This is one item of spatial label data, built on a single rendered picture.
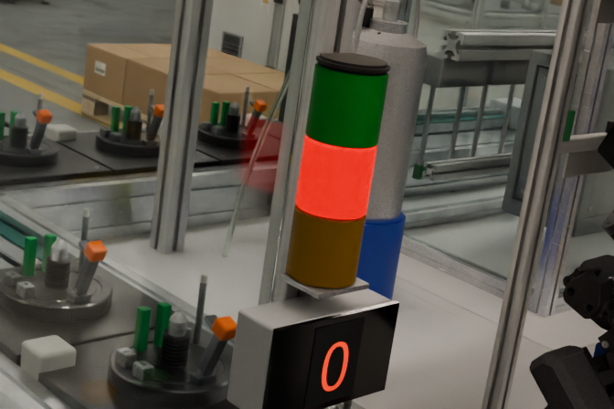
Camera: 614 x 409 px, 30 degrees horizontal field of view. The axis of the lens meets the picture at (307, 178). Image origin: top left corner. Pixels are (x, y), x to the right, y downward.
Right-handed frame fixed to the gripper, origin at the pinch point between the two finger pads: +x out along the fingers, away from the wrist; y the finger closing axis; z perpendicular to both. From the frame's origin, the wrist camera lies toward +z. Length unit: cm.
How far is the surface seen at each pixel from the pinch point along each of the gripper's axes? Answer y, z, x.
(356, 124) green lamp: 20.0, 20.4, -9.4
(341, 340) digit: 18.6, 9.8, 2.0
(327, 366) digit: 19.6, 8.6, 3.3
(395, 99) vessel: -58, 57, 45
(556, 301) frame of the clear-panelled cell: -89, 23, 59
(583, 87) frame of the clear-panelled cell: -86, 49, 32
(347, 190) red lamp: 19.9, 17.4, -6.0
